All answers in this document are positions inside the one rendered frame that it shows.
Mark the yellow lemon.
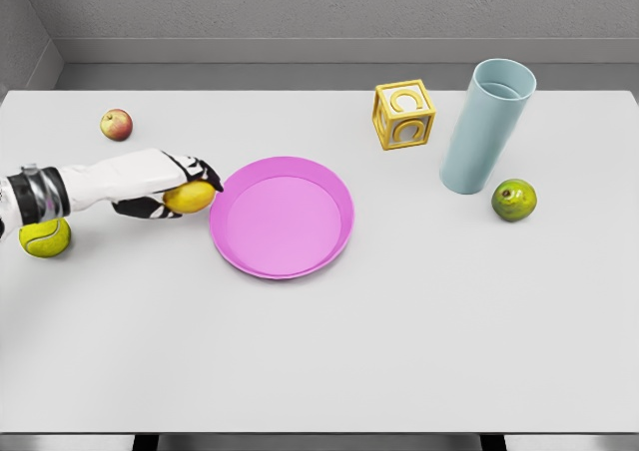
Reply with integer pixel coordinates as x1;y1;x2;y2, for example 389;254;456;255
162;180;218;216

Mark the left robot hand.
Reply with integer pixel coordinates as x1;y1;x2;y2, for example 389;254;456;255
103;149;225;220

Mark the pink plate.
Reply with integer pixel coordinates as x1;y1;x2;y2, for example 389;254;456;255
209;156;355;280

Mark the red apple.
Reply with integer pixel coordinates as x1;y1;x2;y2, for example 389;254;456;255
99;108;134;143

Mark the light blue cup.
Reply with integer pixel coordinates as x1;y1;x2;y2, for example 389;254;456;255
438;58;538;196

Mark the yellow letter block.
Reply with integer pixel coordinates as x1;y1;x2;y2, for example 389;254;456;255
371;79;437;152

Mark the yellow-green tennis ball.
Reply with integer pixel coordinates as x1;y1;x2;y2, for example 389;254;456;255
18;217;72;259

